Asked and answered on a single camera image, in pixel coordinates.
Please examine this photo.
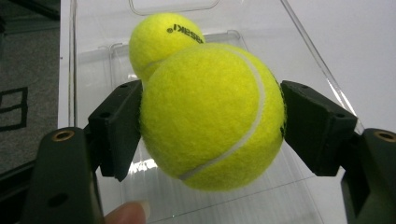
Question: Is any clear plastic container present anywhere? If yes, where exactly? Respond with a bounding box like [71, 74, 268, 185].
[67, 0, 366, 224]

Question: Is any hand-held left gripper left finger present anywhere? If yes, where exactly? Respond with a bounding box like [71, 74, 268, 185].
[88, 78, 144, 182]

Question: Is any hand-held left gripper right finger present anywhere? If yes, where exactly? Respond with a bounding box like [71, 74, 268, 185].
[280, 79, 359, 177]

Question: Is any yellow tennis ball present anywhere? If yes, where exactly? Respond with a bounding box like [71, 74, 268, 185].
[128, 12, 206, 84]
[139, 42, 287, 191]

